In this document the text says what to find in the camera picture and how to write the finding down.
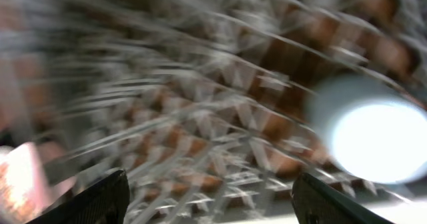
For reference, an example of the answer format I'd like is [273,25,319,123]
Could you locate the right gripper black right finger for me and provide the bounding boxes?
[292,173,393,224]

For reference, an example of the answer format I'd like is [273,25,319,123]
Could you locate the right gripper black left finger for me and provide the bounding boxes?
[28,170,129,224]

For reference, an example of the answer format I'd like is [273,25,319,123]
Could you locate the grey dishwasher rack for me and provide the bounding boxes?
[1,0,426,223]

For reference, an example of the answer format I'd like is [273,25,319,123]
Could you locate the blue cup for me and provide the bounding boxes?
[305,75,426,184]

